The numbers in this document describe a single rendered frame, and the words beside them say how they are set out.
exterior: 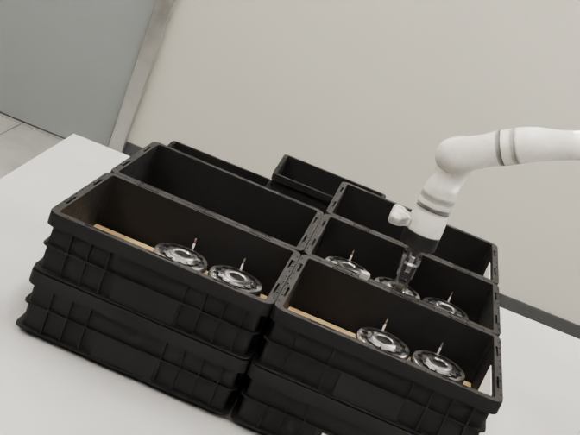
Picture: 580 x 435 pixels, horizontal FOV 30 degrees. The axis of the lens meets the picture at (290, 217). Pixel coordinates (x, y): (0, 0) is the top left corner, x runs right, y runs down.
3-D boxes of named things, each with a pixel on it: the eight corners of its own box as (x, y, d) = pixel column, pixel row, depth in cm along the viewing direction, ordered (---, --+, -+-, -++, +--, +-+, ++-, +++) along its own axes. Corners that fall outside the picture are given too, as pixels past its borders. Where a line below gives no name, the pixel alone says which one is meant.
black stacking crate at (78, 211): (279, 307, 206) (300, 255, 203) (246, 368, 178) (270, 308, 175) (90, 226, 209) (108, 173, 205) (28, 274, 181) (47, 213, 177)
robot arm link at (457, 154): (429, 141, 208) (500, 131, 203) (441, 137, 216) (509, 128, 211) (434, 177, 209) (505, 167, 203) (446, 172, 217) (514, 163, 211)
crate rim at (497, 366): (495, 347, 201) (501, 336, 200) (497, 417, 173) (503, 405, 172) (298, 263, 204) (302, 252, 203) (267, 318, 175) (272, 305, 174)
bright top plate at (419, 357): (462, 366, 200) (463, 363, 200) (465, 390, 191) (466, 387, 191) (412, 346, 200) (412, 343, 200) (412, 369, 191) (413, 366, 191)
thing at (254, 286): (264, 281, 203) (265, 279, 203) (255, 300, 193) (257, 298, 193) (214, 261, 203) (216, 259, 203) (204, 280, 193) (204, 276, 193)
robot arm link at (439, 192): (425, 197, 221) (412, 203, 213) (454, 129, 217) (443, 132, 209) (455, 211, 219) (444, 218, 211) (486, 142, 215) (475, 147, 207)
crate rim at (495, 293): (494, 294, 230) (499, 285, 229) (495, 347, 201) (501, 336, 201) (321, 222, 232) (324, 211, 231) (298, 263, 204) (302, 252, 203)
